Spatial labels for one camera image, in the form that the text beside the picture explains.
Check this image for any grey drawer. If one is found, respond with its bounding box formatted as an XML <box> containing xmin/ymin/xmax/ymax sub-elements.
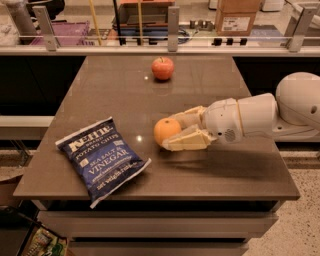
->
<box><xmin>69</xmin><ymin>242</ymin><xmax>248</xmax><ymax>256</ymax></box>
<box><xmin>38</xmin><ymin>211</ymin><xmax>278</xmax><ymax>239</ymax></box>

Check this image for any purple plastic crate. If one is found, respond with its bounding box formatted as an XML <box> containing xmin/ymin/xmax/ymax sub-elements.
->
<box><xmin>31</xmin><ymin>21</ymin><xmax>89</xmax><ymax>46</ymax></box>

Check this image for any metal railing post right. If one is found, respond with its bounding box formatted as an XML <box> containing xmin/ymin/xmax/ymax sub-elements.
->
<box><xmin>285</xmin><ymin>1</ymin><xmax>320</xmax><ymax>52</ymax></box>

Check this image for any metal railing post left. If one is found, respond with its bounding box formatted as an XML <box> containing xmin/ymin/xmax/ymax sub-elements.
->
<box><xmin>33</xmin><ymin>6</ymin><xmax>58</xmax><ymax>51</ymax></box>

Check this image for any metal railing post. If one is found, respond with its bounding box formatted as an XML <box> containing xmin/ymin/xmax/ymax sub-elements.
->
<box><xmin>168</xmin><ymin>6</ymin><xmax>179</xmax><ymax>52</ymax></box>
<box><xmin>285</xmin><ymin>1</ymin><xmax>320</xmax><ymax>52</ymax></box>
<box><xmin>33</xmin><ymin>6</ymin><xmax>58</xmax><ymax>51</ymax></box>

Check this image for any blue kettle chip bag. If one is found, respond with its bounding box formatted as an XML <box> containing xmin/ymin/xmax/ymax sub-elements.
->
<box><xmin>55</xmin><ymin>117</ymin><xmax>151</xmax><ymax>209</ymax></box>

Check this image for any metal railing post centre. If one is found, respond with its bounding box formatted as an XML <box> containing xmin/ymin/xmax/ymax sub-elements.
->
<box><xmin>168</xmin><ymin>6</ymin><xmax>179</xmax><ymax>52</ymax></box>

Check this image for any lower grey drawer front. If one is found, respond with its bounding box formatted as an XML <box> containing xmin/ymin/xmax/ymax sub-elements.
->
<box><xmin>69</xmin><ymin>242</ymin><xmax>248</xmax><ymax>256</ymax></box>

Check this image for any yellow pole right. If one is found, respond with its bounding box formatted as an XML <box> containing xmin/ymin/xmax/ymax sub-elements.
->
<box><xmin>137</xmin><ymin>0</ymin><xmax>143</xmax><ymax>46</ymax></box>

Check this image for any yellow pole left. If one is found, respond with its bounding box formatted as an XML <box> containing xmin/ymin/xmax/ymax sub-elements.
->
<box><xmin>88</xmin><ymin>0</ymin><xmax>102</xmax><ymax>46</ymax></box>

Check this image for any orange fruit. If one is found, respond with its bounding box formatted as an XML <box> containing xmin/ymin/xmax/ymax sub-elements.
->
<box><xmin>153</xmin><ymin>118</ymin><xmax>182</xmax><ymax>146</ymax></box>

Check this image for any upper grey drawer front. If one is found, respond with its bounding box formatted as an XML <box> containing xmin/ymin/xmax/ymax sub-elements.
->
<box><xmin>38</xmin><ymin>211</ymin><xmax>278</xmax><ymax>239</ymax></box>

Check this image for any yellow pole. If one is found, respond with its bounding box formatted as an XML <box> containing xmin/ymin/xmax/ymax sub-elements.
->
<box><xmin>137</xmin><ymin>0</ymin><xmax>143</xmax><ymax>46</ymax></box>
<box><xmin>88</xmin><ymin>0</ymin><xmax>102</xmax><ymax>46</ymax></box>

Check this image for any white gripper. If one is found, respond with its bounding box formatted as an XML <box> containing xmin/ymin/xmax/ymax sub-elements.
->
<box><xmin>161</xmin><ymin>98</ymin><xmax>243</xmax><ymax>151</ymax></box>

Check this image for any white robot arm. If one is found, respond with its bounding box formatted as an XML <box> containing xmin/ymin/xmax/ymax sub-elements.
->
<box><xmin>161</xmin><ymin>72</ymin><xmax>320</xmax><ymax>151</ymax></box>

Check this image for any red apple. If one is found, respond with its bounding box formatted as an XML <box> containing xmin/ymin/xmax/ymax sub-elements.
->
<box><xmin>151</xmin><ymin>57</ymin><xmax>174</xmax><ymax>80</ymax></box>

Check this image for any snack box on floor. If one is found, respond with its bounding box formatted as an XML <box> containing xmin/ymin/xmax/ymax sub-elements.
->
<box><xmin>19</xmin><ymin>228</ymin><xmax>68</xmax><ymax>256</ymax></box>

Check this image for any cardboard box with label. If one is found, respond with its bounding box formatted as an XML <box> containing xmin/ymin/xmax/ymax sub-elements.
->
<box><xmin>215</xmin><ymin>0</ymin><xmax>261</xmax><ymax>36</ymax></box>

